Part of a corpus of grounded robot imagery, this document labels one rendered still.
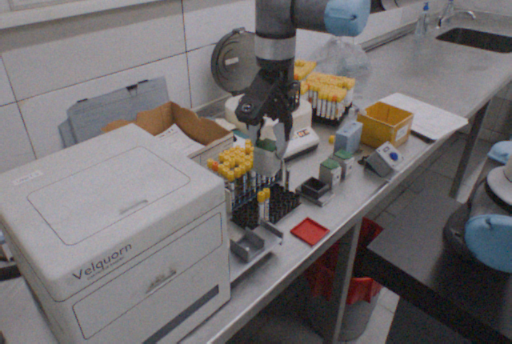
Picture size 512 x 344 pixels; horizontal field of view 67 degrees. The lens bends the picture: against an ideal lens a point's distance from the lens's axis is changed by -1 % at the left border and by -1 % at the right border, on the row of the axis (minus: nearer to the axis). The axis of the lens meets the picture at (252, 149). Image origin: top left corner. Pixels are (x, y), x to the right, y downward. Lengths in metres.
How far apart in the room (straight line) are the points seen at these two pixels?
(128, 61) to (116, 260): 0.75
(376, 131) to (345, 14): 0.70
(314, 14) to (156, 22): 0.67
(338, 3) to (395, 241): 0.50
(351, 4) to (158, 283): 0.52
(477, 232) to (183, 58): 0.97
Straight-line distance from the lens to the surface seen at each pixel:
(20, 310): 0.93
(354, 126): 1.21
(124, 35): 1.19
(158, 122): 1.24
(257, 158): 0.82
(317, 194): 1.03
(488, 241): 0.71
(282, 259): 0.90
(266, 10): 0.70
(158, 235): 0.59
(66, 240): 0.57
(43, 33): 1.10
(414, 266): 0.85
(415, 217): 0.96
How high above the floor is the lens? 1.54
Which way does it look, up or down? 32 degrees down
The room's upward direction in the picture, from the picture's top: straight up
